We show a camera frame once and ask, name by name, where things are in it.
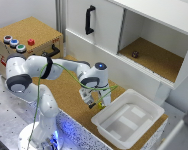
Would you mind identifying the green button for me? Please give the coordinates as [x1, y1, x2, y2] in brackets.
[15, 43, 28, 54]

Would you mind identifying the white plastic box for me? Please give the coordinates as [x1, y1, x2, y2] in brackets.
[90, 88, 166, 150]

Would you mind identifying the green cable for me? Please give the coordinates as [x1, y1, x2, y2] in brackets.
[26, 62, 119, 150]

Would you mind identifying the white sliding door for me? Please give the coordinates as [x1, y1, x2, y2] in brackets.
[65, 0, 125, 56]

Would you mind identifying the yellow block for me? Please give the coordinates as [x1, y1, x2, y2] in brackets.
[97, 102, 106, 111]

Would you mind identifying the black door handle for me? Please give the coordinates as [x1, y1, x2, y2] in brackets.
[84, 4, 96, 36]

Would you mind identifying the blue button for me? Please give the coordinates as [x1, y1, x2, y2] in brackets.
[9, 38, 20, 49]

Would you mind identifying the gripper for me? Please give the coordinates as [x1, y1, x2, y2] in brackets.
[79, 86, 97, 110]

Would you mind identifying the purple block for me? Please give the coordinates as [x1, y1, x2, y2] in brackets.
[131, 50, 141, 59]

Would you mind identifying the black drawer handle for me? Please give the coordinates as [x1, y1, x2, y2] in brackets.
[41, 43, 61, 59]

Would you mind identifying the red button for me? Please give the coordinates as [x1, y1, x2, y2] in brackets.
[3, 34, 13, 45]

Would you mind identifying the wooden drawer box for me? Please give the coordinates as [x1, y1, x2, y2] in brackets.
[0, 16, 65, 80]

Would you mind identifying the white cabinet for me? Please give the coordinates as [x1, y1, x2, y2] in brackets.
[64, 0, 188, 107]

